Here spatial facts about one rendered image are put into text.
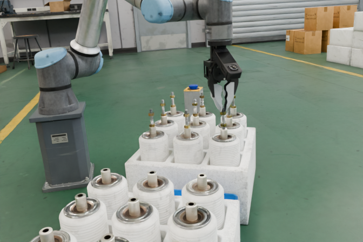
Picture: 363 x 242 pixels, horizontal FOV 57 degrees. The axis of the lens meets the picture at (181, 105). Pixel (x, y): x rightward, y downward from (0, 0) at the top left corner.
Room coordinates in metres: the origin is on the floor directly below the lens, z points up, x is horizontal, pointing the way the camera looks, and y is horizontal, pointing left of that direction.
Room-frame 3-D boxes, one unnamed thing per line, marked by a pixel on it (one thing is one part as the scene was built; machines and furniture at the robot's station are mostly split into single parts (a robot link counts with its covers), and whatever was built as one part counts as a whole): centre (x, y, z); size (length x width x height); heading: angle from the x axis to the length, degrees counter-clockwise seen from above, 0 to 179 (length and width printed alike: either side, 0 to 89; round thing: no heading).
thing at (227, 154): (0.98, -0.13, 0.16); 0.10 x 0.10 x 0.18
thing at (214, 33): (0.99, -0.12, 0.57); 0.08 x 0.08 x 0.05
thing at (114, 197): (0.74, 0.19, 0.16); 0.10 x 0.10 x 0.18
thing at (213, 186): (0.68, -0.04, 0.25); 0.08 x 0.08 x 0.01
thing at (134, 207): (0.60, 0.11, 0.26); 0.02 x 0.02 x 0.03
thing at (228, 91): (1.00, -0.14, 0.38); 0.06 x 0.03 x 0.09; 15
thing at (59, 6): (5.61, 1.83, 0.87); 0.40 x 0.30 x 0.23; 86
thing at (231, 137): (0.98, -0.13, 0.25); 0.08 x 0.08 x 0.01
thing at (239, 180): (1.13, -0.05, 0.09); 0.39 x 0.39 x 0.18; 74
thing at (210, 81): (0.97, -0.11, 0.43); 0.05 x 0.02 x 0.09; 105
